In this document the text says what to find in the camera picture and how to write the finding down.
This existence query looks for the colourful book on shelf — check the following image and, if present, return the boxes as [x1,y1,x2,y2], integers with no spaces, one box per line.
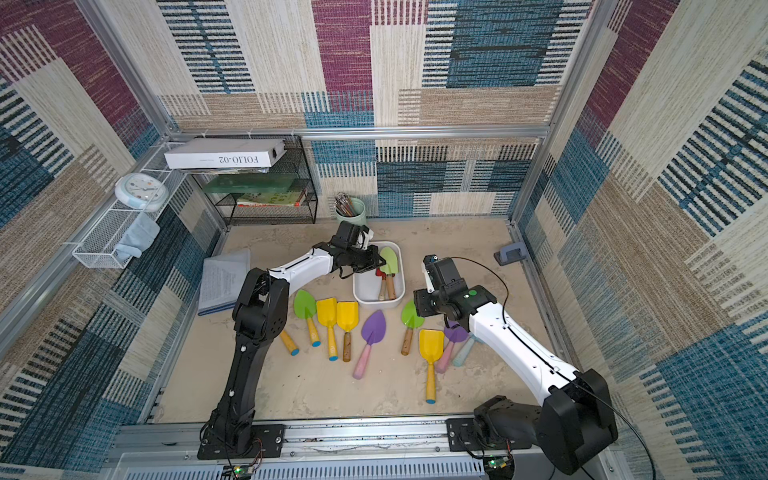
[236,190,306,207]

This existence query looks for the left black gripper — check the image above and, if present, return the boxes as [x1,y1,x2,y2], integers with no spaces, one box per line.
[346,245,388,273]

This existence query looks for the white wire wall basket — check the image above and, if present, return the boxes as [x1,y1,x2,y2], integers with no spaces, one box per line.
[73,168,185,269]

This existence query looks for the light blue cloth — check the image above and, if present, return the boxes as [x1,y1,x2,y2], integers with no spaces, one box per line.
[115,213,160,262]

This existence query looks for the white round clock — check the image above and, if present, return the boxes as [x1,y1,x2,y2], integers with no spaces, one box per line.
[114,173,170,213]

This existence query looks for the white FOLIO-02 box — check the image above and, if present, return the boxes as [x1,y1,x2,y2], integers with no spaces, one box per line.
[165,138,286,170]

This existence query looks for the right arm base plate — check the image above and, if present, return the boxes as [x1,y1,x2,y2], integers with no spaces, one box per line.
[445,417,533,454]

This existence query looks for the yellow shovel far left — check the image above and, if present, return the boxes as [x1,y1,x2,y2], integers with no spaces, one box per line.
[279,330,300,356]

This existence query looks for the purple shovel pink handle right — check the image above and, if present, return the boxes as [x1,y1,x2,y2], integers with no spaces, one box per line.
[435,322,469,374]

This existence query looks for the yellow shovel wooden handle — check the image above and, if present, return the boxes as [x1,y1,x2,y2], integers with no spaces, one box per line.
[336,301,359,362]

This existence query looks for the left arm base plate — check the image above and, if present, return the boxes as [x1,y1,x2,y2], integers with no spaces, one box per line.
[197,423,285,460]

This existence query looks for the grey hole punch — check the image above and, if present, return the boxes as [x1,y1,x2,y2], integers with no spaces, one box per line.
[493,242,529,266]

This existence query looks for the light blue shovel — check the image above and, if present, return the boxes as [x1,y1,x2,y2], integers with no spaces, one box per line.
[452,334,478,368]

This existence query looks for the red shovel wooden handle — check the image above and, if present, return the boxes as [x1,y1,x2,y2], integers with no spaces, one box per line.
[376,268,388,301]

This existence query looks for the yellow shovel blue tip right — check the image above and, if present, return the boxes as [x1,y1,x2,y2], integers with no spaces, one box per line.
[419,329,445,404]

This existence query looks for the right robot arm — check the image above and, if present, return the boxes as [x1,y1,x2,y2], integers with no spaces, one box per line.
[414,255,618,475]

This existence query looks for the purple shovel pink handle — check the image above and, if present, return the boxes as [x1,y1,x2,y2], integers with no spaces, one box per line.
[353,310,386,380]
[435,322,469,374]

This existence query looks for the light green shovel wooden handle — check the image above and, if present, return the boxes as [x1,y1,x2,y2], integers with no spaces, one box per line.
[380,247,399,300]

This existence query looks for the pens in cup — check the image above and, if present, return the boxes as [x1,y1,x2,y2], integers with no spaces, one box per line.
[335,192,358,218]

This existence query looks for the white plastic storage box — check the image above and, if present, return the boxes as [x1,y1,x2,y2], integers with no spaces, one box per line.
[352,241,406,310]

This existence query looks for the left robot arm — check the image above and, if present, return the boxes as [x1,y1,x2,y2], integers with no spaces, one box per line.
[197,221,384,460]

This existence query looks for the green pen holder cup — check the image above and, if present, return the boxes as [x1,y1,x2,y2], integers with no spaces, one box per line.
[335,197,367,226]

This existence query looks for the green book on shelf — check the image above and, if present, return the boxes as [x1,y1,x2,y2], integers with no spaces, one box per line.
[203,174,296,194]

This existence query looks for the black wire shelf rack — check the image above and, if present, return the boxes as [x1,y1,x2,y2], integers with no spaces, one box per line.
[190,136,318,229]

